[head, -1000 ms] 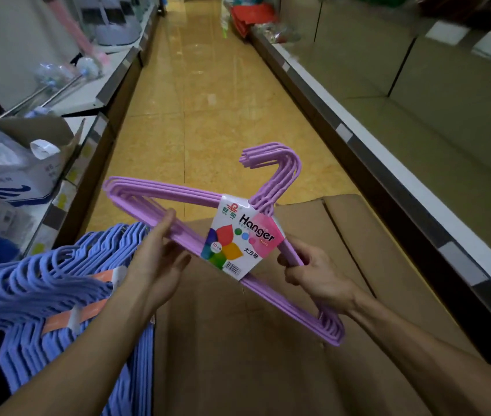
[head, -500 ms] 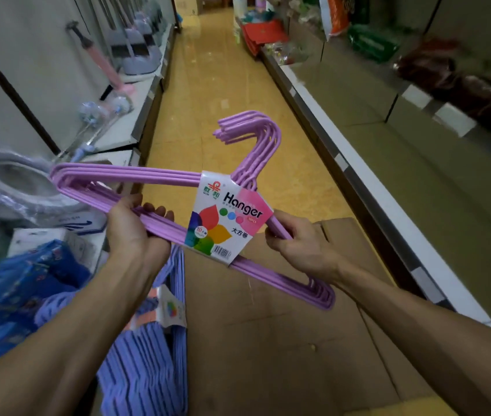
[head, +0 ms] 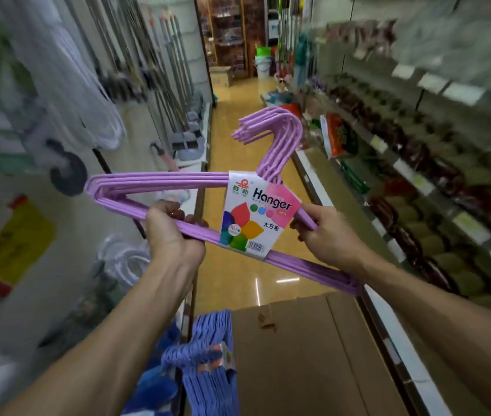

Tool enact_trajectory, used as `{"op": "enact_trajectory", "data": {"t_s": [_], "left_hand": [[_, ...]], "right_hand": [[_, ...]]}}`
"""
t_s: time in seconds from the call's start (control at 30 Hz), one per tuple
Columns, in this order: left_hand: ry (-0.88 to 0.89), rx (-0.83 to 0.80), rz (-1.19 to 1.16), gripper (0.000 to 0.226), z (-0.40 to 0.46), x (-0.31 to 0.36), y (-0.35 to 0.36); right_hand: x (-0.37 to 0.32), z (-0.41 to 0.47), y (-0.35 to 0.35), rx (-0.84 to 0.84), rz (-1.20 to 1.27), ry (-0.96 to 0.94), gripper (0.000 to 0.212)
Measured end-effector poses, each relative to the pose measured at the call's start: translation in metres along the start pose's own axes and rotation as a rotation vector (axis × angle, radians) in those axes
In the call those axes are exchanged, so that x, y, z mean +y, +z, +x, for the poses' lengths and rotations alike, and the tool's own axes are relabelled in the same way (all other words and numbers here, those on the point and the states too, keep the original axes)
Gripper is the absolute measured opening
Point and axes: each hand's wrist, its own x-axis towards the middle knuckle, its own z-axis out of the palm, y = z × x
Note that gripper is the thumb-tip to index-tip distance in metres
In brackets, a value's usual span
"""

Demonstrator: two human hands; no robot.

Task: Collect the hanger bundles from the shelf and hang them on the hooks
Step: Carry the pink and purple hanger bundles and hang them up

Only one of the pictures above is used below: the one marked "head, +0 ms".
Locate person's left hand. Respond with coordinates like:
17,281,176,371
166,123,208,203
144,200,209,278

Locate person's right hand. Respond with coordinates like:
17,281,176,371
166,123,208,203
289,203,374,276

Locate white display rack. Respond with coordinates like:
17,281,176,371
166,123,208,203
0,0,216,416

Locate grey store shelf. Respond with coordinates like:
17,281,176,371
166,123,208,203
288,0,491,416

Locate person's left forearm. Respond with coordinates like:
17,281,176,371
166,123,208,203
0,255,199,416

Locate person's right forearm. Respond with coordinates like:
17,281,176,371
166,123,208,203
354,255,491,416

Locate plastic wrapped toilet seat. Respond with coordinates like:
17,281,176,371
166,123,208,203
98,236,151,291

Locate pink plunger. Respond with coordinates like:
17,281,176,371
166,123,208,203
150,142,180,173

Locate row of grey dustpan sets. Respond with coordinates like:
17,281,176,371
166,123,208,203
83,0,211,163

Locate orange printed bag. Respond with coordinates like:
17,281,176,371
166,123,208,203
319,112,359,160

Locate row of brown wrapped packets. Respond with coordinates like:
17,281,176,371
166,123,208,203
328,81,491,317

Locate dark grey round disc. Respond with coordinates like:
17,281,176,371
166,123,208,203
49,140,88,197

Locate flattened brown cardboard box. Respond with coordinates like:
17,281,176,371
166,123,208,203
184,292,411,416

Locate blue printed bag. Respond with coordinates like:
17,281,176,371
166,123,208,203
122,324,181,416

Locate yellow red hanging tag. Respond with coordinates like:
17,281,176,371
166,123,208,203
0,194,55,298

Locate pile of colourful small goods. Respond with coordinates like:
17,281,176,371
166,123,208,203
271,77,298,105

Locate small brown cardboard box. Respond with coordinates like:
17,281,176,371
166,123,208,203
209,66,234,88

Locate hanging clear plastic bag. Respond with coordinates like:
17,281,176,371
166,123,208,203
11,0,127,152

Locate white bucket stack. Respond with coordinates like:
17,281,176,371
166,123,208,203
254,46,272,79

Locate pile of maroon packets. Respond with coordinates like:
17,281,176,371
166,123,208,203
325,19,398,57

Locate clear plastic wrapped goods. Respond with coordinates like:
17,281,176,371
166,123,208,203
390,3,491,96

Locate bundle of mop handles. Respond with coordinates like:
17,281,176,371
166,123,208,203
278,0,315,90

